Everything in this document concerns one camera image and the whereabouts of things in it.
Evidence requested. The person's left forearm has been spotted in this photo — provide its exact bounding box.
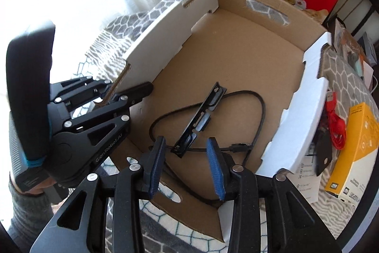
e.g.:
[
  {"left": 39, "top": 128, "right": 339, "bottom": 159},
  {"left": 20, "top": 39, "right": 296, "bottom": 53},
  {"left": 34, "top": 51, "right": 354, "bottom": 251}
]
[{"left": 7, "top": 179, "right": 56, "bottom": 243}]

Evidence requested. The person's left hand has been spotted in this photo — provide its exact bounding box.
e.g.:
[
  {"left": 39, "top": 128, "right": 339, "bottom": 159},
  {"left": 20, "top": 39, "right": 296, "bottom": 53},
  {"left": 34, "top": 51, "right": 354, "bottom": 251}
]
[{"left": 9, "top": 173, "right": 58, "bottom": 197}]

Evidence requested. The red usb cable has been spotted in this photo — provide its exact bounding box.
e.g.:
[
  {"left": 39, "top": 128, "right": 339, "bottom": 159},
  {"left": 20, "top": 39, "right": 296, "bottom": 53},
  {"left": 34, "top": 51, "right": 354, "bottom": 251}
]
[{"left": 324, "top": 90, "right": 347, "bottom": 150}]

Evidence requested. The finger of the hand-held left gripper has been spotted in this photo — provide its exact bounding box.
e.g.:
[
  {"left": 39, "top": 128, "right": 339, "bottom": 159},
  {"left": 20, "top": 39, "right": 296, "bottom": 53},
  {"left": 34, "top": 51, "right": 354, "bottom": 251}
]
[
  {"left": 63, "top": 82, "right": 154, "bottom": 129},
  {"left": 50, "top": 78, "right": 111, "bottom": 111}
]

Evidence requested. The white paper booklet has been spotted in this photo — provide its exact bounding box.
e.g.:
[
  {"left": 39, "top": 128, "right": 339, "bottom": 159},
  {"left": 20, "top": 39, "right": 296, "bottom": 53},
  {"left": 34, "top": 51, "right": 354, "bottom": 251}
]
[{"left": 292, "top": 140, "right": 324, "bottom": 204}]

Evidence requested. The black plastic bracket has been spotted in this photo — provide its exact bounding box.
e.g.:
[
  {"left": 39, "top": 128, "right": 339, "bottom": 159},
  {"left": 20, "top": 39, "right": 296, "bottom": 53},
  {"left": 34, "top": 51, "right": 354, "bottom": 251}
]
[{"left": 171, "top": 82, "right": 228, "bottom": 159}]

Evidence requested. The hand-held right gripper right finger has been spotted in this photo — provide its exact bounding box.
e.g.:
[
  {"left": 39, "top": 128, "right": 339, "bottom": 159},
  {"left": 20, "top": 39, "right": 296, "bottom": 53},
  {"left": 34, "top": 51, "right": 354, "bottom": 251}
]
[{"left": 206, "top": 137, "right": 338, "bottom": 253}]

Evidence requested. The white cardboard tray box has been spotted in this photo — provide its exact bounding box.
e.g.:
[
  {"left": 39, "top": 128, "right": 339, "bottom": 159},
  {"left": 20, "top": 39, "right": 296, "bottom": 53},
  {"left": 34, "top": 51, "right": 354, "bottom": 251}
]
[{"left": 95, "top": 0, "right": 333, "bottom": 251}]

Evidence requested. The black cable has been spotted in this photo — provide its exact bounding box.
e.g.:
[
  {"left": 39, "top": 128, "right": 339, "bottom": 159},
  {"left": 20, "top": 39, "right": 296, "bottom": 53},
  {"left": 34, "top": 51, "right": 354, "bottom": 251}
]
[{"left": 149, "top": 90, "right": 266, "bottom": 204}]

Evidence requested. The orange and white box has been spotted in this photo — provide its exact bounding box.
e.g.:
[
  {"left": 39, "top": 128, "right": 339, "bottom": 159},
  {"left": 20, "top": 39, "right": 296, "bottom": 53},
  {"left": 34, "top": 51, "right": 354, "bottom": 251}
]
[{"left": 324, "top": 102, "right": 379, "bottom": 208}]

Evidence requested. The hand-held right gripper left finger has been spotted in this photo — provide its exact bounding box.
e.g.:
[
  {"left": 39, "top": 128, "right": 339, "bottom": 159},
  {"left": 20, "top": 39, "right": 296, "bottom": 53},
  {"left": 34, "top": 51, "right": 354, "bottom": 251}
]
[{"left": 30, "top": 136, "right": 167, "bottom": 253}]

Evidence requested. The clear plastic bag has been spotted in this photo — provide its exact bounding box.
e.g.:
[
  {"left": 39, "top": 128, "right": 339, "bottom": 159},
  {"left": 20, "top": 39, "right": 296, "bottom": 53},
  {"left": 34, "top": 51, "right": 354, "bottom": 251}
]
[{"left": 331, "top": 19, "right": 374, "bottom": 76}]

